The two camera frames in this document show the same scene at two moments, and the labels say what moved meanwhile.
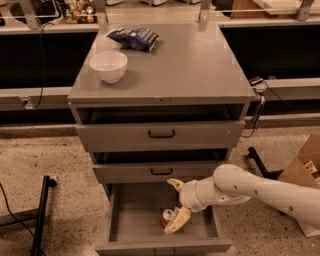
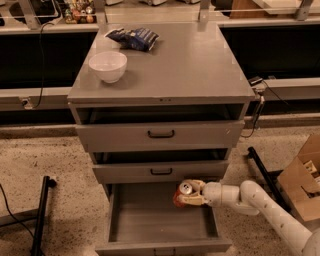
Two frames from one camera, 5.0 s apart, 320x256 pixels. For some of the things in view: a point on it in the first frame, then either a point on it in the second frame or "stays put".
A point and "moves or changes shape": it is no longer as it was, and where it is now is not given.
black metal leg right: [274, 174] stays put
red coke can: [166, 214] moves or changes shape
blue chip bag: [136, 39] stays put
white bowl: [108, 65] stays put
